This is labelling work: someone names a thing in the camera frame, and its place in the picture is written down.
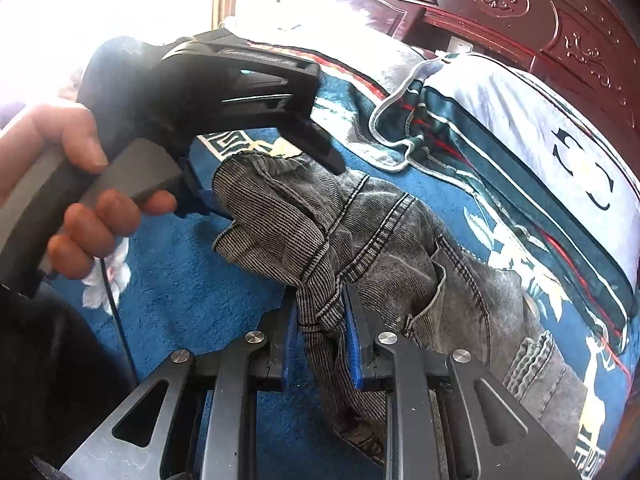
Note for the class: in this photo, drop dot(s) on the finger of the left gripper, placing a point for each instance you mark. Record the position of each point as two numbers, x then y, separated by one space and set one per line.
193 198

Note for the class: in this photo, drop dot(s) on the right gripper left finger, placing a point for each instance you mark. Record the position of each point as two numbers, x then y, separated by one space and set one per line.
194 417

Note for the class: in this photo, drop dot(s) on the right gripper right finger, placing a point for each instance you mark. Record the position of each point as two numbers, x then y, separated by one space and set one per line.
446 415

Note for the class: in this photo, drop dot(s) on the grey denim pants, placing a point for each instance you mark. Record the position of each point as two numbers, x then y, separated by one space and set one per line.
300 225

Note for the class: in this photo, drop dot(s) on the left hand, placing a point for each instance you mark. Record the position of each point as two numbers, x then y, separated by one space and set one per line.
88 233

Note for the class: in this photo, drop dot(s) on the blue deer pattern blanket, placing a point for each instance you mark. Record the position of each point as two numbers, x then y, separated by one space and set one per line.
175 291

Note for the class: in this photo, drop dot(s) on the light blue flower pillow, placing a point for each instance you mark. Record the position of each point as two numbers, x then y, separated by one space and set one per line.
550 177

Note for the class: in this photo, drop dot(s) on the dark carved wooden headboard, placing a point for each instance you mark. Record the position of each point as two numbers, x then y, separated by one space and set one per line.
581 48

